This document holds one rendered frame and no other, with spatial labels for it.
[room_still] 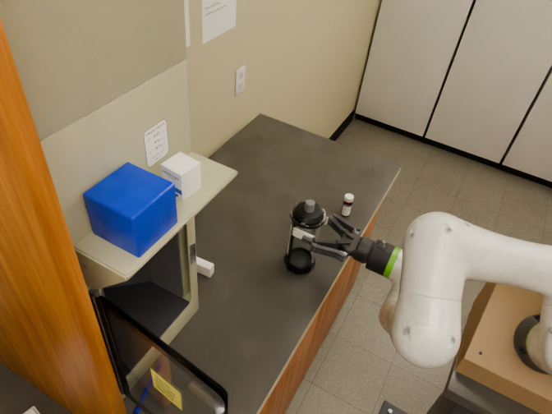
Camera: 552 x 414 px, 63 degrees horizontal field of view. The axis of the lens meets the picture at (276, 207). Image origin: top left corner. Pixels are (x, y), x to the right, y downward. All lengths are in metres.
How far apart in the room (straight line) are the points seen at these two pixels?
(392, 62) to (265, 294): 2.69
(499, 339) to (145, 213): 0.99
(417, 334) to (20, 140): 0.66
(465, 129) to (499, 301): 2.61
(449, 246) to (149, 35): 0.61
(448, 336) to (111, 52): 0.70
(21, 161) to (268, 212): 1.21
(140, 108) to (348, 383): 1.86
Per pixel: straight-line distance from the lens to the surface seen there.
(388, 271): 1.30
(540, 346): 1.19
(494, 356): 1.37
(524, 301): 1.38
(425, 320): 0.85
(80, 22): 0.67
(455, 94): 3.75
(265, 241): 1.55
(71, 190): 0.74
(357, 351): 2.47
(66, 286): 0.68
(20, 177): 0.56
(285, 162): 1.89
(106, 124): 0.75
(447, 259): 0.85
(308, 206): 1.30
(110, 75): 0.72
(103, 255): 0.77
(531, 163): 3.94
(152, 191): 0.73
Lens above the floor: 2.08
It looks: 43 degrees down
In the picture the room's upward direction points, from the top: 7 degrees clockwise
